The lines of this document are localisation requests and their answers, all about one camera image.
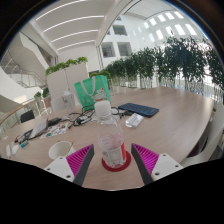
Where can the white cabinet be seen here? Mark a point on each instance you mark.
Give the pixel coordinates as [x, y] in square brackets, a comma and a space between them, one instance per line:
[65, 83]

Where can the black chair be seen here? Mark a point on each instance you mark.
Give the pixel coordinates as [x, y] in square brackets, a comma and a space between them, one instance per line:
[27, 116]

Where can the white shell chair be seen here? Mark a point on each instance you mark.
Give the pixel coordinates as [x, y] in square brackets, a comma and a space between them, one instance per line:
[210, 146]

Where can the tall clear jar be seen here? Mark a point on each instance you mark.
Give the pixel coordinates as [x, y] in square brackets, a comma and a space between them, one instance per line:
[68, 101]

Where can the thin stirring stick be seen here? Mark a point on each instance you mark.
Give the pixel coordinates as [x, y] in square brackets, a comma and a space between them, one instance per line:
[71, 144]

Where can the colourful sticker sheet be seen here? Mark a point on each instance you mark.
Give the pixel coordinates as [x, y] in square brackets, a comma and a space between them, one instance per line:
[55, 130]

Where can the green plants on cabinet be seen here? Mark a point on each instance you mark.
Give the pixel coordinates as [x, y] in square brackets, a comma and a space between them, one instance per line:
[65, 65]

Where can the potted plant in box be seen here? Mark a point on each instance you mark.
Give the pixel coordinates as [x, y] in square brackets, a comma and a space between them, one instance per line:
[46, 95]

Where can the flat round red coaster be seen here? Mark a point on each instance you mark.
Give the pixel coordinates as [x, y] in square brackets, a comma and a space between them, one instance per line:
[116, 168]

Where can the clear plastic packet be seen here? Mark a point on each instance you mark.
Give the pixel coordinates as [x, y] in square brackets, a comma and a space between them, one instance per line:
[134, 120]

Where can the open booklet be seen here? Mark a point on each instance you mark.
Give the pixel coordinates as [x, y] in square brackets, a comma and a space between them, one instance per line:
[35, 130]

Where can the clear plastic water bottle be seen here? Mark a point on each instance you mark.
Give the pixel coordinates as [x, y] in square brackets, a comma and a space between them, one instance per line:
[111, 143]

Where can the row of tall green plants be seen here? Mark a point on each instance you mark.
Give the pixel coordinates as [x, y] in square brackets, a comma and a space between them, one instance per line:
[173, 63]

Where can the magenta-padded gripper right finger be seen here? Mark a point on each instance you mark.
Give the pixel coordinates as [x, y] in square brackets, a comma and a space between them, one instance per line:
[160, 166]

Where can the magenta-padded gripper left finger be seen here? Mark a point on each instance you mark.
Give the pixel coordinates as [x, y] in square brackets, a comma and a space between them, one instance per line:
[63, 166]

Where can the green marker pen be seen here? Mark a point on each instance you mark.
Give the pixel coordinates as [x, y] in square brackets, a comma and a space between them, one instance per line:
[24, 144]

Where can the white gridded mug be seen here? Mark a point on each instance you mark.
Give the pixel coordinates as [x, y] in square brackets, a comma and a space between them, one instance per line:
[59, 150]

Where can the black power adapter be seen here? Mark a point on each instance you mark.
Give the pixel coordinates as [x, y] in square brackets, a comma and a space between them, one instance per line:
[54, 121]

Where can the green tote bag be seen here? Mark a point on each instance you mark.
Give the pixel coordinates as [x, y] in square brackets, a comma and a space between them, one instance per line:
[88, 91]

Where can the glass railing with wooden rail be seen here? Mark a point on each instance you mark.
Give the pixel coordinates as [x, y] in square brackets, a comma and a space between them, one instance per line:
[16, 113]

